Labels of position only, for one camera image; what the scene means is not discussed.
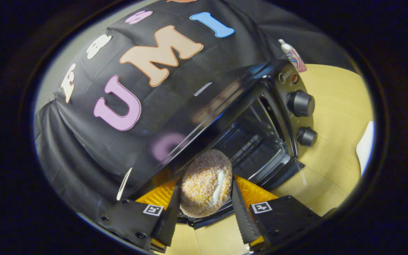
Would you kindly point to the white plate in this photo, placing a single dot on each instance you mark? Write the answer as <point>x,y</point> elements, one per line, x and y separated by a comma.
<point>366,148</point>

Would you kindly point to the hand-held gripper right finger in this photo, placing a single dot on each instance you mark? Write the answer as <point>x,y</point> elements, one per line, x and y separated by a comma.
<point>243,219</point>

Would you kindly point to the black backdrop cloth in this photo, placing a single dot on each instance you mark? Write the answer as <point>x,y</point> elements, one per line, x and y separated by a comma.
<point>83,148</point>

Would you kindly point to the white pink spray bottle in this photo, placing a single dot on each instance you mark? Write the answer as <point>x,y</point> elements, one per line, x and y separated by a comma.
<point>294,56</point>

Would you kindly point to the black toaster oven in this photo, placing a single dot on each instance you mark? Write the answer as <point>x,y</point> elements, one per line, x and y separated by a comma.
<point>204,117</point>

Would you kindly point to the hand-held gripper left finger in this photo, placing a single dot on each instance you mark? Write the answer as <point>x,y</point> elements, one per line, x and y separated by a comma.
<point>168,223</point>

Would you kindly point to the sprinkled cream bread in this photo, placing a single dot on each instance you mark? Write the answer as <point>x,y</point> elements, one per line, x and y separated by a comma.
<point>202,184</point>

